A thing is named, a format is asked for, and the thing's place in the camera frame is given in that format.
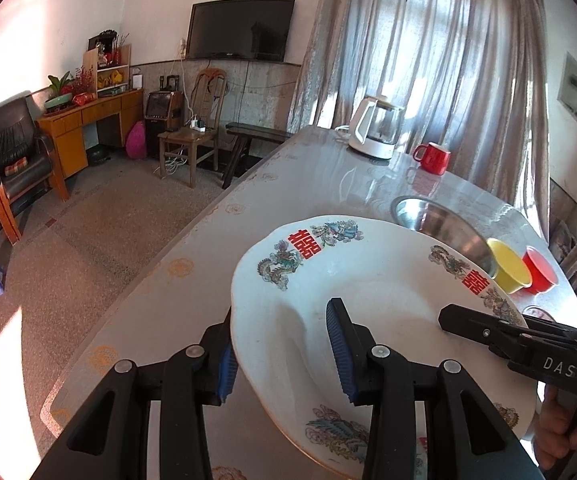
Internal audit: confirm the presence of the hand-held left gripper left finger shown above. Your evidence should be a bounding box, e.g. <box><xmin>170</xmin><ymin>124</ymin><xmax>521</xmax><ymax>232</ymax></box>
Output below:
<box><xmin>31</xmin><ymin>305</ymin><xmax>242</xmax><ymax>480</ymax></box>

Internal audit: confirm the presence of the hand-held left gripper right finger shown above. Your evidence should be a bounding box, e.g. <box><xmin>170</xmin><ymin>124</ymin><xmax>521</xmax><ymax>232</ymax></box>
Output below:
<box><xmin>325</xmin><ymin>297</ymin><xmax>547</xmax><ymax>480</ymax></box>

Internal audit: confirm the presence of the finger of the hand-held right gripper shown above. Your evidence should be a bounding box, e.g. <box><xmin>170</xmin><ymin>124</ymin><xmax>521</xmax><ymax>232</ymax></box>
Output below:
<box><xmin>437</xmin><ymin>303</ymin><xmax>534</xmax><ymax>357</ymax></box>
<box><xmin>519</xmin><ymin>314</ymin><xmax>577</xmax><ymax>337</ymax></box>

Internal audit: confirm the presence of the red plastic bowl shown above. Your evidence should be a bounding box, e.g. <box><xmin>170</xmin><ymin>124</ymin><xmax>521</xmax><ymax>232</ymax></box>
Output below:
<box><xmin>521</xmin><ymin>246</ymin><xmax>558</xmax><ymax>295</ymax></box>

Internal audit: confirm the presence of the white dragon pattern plate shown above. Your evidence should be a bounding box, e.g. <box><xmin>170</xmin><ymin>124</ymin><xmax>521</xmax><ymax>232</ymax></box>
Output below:
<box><xmin>230</xmin><ymin>215</ymin><xmax>542</xmax><ymax>478</ymax></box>

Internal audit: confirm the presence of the person's right hand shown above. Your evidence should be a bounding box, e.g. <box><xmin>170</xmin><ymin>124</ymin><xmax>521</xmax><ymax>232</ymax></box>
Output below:
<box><xmin>533</xmin><ymin>384</ymin><xmax>577</xmax><ymax>472</ymax></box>

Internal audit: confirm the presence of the yellow plastic bowl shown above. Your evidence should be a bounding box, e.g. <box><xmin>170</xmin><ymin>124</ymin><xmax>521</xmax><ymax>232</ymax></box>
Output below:
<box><xmin>486</xmin><ymin>238</ymin><xmax>533</xmax><ymax>295</ymax></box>

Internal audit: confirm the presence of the stainless steel basin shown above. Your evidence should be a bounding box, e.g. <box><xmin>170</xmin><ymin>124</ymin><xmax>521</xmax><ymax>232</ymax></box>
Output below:
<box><xmin>390</xmin><ymin>196</ymin><xmax>499</xmax><ymax>281</ymax></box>

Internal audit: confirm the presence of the red mug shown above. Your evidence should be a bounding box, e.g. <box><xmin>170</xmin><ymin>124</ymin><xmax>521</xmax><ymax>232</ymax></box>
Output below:
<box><xmin>413</xmin><ymin>142</ymin><xmax>452</xmax><ymax>176</ymax></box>

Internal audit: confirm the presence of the white glass electric kettle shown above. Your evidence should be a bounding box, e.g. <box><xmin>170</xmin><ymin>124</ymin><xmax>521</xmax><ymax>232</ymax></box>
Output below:
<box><xmin>336</xmin><ymin>94</ymin><xmax>405</xmax><ymax>161</ymax></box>

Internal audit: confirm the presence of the wooden chair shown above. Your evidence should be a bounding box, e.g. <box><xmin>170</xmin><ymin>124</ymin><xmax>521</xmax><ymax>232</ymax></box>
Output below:
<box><xmin>157</xmin><ymin>67</ymin><xmax>229</xmax><ymax>188</ymax></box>

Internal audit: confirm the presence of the dark wooden bench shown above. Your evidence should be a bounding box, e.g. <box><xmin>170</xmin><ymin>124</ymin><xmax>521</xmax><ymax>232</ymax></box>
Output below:
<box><xmin>222</xmin><ymin>122</ymin><xmax>292</xmax><ymax>190</ymax></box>

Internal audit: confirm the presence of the pink bag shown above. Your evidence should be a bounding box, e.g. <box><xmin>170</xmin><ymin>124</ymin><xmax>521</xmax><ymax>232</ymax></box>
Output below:
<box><xmin>125</xmin><ymin>121</ymin><xmax>148</xmax><ymax>159</ymax></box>

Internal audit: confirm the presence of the black portable speaker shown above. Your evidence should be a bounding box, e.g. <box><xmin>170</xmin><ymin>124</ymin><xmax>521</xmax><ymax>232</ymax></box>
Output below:
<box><xmin>144</xmin><ymin>76</ymin><xmax>185</xmax><ymax>159</ymax></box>

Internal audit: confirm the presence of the orange wooden desk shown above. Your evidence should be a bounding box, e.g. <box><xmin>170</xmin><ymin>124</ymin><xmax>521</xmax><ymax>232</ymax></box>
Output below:
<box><xmin>36</xmin><ymin>89</ymin><xmax>144</xmax><ymax>181</ymax></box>

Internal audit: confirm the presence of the grey sheer curtain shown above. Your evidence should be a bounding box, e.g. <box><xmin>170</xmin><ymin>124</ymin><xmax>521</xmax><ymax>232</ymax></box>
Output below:
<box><xmin>288</xmin><ymin>0</ymin><xmax>552</xmax><ymax>241</ymax></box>

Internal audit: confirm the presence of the plaid seat cushion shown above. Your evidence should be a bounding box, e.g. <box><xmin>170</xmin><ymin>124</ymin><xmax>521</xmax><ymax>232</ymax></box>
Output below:
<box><xmin>2</xmin><ymin>156</ymin><xmax>29</xmax><ymax>177</ymax></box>

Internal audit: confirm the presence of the red flower decoration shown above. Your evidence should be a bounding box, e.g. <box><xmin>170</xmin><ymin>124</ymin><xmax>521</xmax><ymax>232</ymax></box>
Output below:
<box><xmin>71</xmin><ymin>65</ymin><xmax>96</xmax><ymax>107</ymax></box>

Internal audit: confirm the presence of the wooden shelf unit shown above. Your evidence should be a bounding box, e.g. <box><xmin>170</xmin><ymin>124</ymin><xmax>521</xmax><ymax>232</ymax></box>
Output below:
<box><xmin>82</xmin><ymin>30</ymin><xmax>132</xmax><ymax>99</ymax></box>

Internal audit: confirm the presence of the green potted plant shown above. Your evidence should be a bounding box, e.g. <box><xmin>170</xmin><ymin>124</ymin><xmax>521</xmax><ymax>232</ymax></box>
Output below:
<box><xmin>43</xmin><ymin>71</ymin><xmax>76</xmax><ymax>113</ymax></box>

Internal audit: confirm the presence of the black flat television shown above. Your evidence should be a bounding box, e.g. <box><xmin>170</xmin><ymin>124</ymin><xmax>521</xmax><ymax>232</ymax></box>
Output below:
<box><xmin>186</xmin><ymin>0</ymin><xmax>297</xmax><ymax>64</ymax></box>

